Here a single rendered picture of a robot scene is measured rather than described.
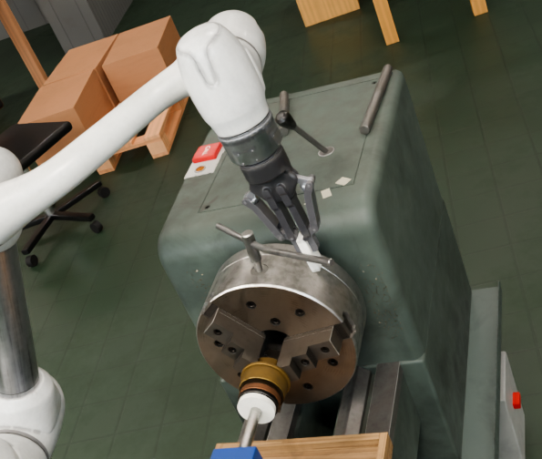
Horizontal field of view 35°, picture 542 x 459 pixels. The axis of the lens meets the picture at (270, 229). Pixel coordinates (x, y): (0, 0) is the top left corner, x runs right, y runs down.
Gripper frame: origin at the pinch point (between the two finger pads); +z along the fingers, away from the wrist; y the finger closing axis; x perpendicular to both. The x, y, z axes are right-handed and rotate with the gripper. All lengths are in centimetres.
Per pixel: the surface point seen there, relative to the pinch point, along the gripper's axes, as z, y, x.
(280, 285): 8.0, -9.9, 2.9
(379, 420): 44.4, -4.5, 2.0
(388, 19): 112, -74, 390
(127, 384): 120, -158, 110
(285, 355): 19.6, -12.9, -2.7
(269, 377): 18.8, -14.4, -8.5
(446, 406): 63, 2, 21
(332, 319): 17.4, -3.6, 2.4
